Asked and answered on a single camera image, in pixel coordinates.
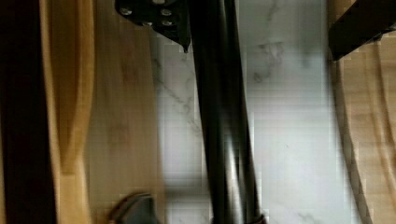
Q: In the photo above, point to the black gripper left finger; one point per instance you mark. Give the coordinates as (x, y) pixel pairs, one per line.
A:
(169, 18)

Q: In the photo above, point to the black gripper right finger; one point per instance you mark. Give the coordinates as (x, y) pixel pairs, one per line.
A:
(364, 22)

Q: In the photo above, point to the black drawer handle bar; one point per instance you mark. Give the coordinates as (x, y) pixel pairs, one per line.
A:
(223, 111)

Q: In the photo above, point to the wooden drawer box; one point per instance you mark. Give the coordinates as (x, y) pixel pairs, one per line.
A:
(79, 130)

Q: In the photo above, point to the wooden cutting board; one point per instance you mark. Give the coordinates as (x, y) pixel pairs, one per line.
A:
(364, 93)

